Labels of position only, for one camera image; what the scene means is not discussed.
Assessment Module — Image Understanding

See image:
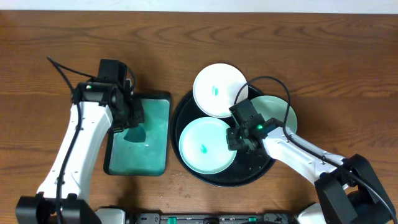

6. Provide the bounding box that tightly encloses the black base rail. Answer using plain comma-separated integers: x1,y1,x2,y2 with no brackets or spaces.
129,213,298,224

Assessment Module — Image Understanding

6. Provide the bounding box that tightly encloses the white plate top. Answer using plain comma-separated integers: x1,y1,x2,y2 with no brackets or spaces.
193,63,248,118

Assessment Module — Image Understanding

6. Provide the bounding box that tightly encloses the green sponge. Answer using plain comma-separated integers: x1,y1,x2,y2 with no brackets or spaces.
124,124,146,143

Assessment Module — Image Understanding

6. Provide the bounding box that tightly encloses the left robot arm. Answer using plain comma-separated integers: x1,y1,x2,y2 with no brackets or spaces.
16,80,143,223

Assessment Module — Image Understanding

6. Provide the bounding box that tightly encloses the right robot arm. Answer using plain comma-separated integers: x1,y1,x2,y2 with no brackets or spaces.
226,118,397,223

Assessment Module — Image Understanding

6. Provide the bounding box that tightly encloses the left black cable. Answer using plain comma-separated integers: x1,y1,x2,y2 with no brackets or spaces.
46,55,137,224

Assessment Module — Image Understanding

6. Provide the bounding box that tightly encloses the pale green plate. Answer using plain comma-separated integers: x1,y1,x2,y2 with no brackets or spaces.
251,95,298,133
178,117,237,175

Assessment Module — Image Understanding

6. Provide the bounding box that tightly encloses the right black cable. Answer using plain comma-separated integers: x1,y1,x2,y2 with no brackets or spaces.
233,75,398,224

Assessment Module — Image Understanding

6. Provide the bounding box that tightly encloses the black cable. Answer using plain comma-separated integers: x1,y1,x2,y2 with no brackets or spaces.
233,75,398,224
46,55,137,224

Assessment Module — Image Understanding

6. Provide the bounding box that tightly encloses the green rectangular water tray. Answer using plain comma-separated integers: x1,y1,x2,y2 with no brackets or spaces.
103,91,171,176

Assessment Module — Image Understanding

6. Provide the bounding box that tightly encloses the black round tray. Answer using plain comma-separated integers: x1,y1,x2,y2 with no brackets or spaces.
170,91,275,187

